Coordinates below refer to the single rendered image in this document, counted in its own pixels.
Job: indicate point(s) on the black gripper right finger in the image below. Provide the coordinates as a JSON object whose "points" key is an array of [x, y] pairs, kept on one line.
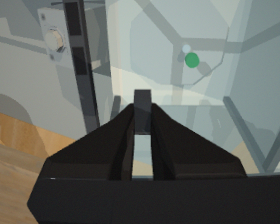
{"points": [[186, 155]]}

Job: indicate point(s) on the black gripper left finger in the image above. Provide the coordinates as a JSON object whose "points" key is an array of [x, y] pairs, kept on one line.
{"points": [[99, 153]]}

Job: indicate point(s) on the grey bench mat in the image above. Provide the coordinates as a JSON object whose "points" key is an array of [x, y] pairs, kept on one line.
{"points": [[32, 89]]}

